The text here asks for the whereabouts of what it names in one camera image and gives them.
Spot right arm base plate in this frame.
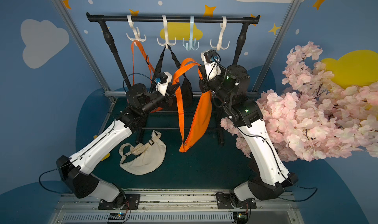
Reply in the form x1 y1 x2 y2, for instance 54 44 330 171
215 192 257 209

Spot black sling bag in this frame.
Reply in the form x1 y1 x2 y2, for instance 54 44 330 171
153 46 193 112

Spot right controller board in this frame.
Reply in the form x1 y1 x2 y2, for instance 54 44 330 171
232 212 249 224

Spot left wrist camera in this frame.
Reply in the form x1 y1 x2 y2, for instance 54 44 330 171
153 71 172 97

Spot red-orange sling bag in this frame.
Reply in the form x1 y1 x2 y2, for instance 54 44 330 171
130 40 164 114

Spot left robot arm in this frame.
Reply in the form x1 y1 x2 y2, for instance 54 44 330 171
56 83 180 206

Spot orange crescent bag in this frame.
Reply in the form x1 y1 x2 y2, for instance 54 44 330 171
172 58 212 153

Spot controller board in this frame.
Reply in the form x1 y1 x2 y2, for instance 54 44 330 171
232 212 249 224
107 212 128 223

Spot left controller board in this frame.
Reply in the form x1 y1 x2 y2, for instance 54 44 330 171
107 212 128 223

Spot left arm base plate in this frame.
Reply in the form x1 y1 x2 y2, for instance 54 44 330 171
98 193 140 210

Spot cream crescent bag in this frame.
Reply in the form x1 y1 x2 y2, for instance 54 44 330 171
119 130 166 175

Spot aluminium frame rail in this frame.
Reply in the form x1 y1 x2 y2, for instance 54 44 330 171
104 91 260 98

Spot white hook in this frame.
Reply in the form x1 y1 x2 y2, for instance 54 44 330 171
157 15 177 49
210 16 230 51
127 15 147 42

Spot black clothes rack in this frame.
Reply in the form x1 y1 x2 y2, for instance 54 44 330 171
86 12 261 146

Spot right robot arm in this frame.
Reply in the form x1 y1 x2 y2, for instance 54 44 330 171
199 65 298 203

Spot white hook far left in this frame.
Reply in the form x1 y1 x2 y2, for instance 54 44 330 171
127 15 147 42

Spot light blue hook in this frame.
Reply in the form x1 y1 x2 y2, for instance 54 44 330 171
183 16 199 51

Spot pink blossom tree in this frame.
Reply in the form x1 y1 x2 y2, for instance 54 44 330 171
220 41 378 163

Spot white hook far right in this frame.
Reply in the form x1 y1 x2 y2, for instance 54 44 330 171
210 16 230 51

